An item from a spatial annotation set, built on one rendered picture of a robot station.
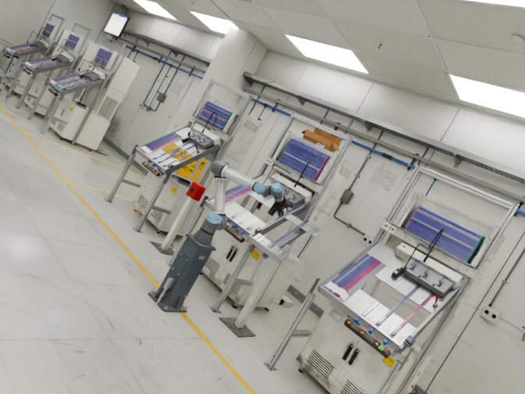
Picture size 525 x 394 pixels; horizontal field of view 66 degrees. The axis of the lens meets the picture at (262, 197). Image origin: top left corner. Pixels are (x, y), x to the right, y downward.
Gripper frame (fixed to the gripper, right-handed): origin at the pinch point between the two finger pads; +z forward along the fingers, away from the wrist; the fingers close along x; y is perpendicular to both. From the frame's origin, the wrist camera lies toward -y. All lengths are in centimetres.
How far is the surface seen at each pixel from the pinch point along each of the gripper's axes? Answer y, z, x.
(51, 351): -169, -77, -23
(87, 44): 105, 61, 631
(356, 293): -10, 12, -84
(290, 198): 33.9, 23.5, 24.4
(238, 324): -75, 58, -14
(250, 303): -58, 46, -14
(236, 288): -50, 73, 22
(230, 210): -13, 21, 56
